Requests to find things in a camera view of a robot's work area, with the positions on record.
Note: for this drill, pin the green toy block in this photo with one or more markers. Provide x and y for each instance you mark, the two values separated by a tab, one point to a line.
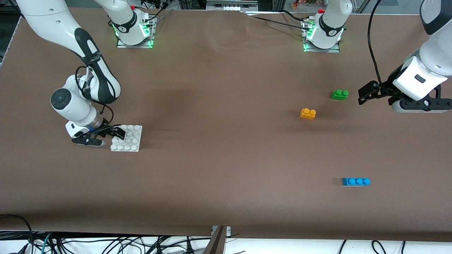
339	95

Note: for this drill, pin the orange dried leaves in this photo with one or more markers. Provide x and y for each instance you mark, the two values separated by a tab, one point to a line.
300	4

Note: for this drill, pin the yellow toy block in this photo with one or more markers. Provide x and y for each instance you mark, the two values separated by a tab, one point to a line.
308	114

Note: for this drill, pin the metal table bracket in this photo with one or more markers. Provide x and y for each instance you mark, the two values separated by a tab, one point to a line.
219	243

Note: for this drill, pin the white power strip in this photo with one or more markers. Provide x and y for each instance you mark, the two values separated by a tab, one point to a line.
229	6

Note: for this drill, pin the brown table cover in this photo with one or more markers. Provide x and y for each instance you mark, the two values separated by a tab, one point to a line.
212	176

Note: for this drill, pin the blue toy block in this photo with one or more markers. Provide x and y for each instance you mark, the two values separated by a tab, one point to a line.
356	182

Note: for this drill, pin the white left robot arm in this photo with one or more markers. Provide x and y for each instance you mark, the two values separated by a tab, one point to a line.
332	21

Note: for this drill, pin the white studded base plate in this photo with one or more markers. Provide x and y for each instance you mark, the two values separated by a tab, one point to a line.
132	144

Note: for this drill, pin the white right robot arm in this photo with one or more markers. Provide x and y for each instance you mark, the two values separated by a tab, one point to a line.
46	21

